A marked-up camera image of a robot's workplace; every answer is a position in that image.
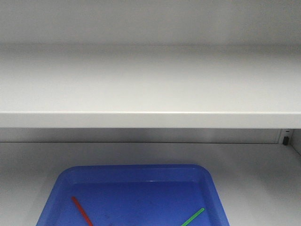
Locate black shelf support clip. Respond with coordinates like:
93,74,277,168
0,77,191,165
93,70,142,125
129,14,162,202
282,136,290,145

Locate red plastic spoon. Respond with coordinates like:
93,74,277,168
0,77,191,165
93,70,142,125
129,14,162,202
71,196,93,226

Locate blue plastic tray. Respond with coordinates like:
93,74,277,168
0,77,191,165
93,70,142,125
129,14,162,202
38,164,229,226

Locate white cabinet shelf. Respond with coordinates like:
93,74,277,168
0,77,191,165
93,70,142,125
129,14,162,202
0,45,301,129

